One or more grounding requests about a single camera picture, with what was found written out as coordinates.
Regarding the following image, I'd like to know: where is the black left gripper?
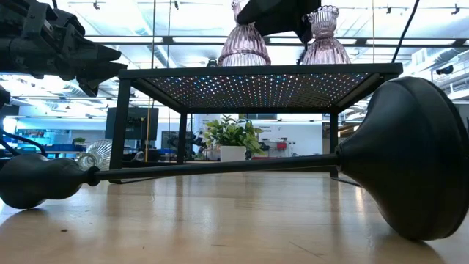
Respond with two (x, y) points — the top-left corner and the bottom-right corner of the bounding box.
(21, 9), (128, 98)

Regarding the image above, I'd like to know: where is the clear ribbed glass candle holder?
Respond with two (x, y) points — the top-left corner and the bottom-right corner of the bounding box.
(75, 139), (113, 172)

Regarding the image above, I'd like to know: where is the black perforated metal shelf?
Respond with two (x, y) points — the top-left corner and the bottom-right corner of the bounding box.
(108, 62), (404, 185)

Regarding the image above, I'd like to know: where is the black monitor screen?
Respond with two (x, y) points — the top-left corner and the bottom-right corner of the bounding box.
(105, 106), (160, 142)

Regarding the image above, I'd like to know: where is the black overhead crossbar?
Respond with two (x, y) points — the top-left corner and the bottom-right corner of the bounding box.
(84, 34), (469, 48)

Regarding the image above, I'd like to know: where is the yellow pole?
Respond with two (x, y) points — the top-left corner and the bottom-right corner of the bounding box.
(144, 97), (153, 163)

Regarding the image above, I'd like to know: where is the white machine with red part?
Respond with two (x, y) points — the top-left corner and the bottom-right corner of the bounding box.
(262, 137), (298, 159)

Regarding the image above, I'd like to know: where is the green plant in white pot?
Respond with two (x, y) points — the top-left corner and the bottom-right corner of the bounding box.
(202, 114), (267, 163)

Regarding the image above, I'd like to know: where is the black plunger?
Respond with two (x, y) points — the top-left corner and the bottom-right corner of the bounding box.
(0, 76), (469, 242)

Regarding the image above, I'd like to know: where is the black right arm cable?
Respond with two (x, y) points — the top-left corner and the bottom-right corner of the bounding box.
(390, 0), (421, 64)

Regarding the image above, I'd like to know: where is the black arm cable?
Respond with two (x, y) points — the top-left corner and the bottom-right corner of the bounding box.
(0, 126), (48, 158)
(390, 0), (421, 64)

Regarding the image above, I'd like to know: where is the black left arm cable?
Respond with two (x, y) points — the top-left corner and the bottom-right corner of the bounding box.
(0, 126), (48, 158)

